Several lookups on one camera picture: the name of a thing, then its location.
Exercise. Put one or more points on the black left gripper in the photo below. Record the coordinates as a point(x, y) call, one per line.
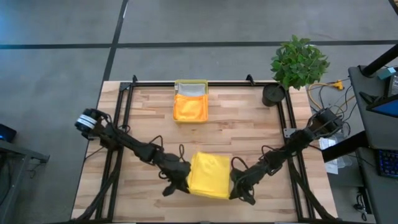
point(175, 171)

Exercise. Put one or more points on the grey metal stand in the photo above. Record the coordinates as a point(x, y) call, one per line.
point(21, 151)

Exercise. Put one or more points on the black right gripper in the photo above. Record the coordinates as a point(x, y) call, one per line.
point(245, 180)

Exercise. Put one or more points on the black slanted pole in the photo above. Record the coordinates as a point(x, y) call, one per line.
point(379, 60)

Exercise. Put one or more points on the black desk beam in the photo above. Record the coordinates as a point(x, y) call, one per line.
point(345, 146)

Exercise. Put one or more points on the grey desk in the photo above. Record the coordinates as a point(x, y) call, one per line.
point(373, 133)

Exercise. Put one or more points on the black aluminium table frame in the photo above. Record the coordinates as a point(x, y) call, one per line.
point(217, 84)

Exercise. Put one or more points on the orange microfiber towel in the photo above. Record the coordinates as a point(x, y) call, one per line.
point(190, 107)

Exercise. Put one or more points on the grey microfiber towel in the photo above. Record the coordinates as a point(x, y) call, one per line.
point(191, 89)

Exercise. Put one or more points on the black backlit keyboard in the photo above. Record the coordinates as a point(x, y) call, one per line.
point(388, 163)

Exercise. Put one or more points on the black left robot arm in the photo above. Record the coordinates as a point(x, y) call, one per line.
point(124, 141)

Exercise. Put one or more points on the black plant pot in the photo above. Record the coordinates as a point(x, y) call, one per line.
point(273, 95)

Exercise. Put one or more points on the yellow microfiber towel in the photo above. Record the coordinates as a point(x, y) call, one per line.
point(210, 179)

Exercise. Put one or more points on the small teal box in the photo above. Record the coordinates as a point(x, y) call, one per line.
point(387, 73)

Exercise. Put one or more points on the black device blue light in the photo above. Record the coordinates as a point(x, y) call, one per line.
point(6, 133)

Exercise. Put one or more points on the yellow translucent plastic bin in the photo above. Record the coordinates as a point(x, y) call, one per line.
point(190, 81)

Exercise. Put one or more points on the blue-screen laptop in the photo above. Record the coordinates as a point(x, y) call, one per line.
point(387, 109)

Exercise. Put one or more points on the green leafy plant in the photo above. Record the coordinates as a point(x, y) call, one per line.
point(298, 62)

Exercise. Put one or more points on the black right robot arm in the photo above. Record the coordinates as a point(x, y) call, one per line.
point(298, 140)

